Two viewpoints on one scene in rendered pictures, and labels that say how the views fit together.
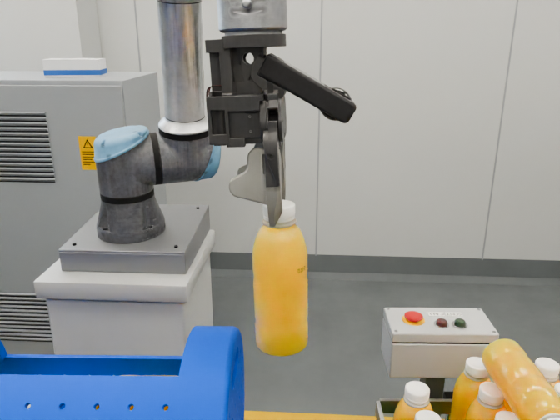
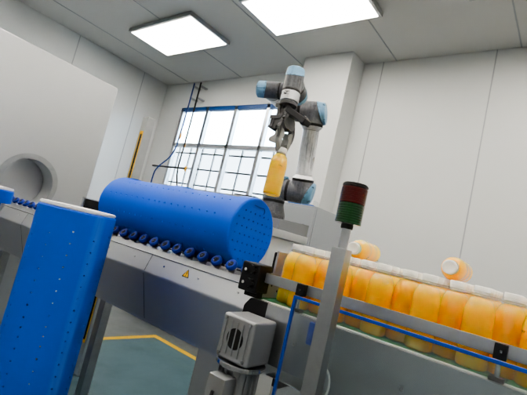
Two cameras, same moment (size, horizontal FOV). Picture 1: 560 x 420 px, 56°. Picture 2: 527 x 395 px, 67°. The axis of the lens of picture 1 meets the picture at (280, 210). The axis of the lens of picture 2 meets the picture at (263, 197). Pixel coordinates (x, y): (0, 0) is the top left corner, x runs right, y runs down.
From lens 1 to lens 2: 1.22 m
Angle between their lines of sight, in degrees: 43
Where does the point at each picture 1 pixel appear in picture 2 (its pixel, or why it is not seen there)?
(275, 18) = (291, 96)
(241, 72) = (281, 111)
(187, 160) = (297, 190)
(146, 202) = (277, 204)
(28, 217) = not seen: hidden behind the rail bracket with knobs
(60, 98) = (288, 211)
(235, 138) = (273, 125)
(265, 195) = (275, 139)
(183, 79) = (303, 157)
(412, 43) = not seen: outside the picture
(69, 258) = not seen: hidden behind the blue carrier
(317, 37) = (462, 230)
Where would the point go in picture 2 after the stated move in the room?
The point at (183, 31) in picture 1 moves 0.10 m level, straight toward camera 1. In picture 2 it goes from (307, 139) to (301, 132)
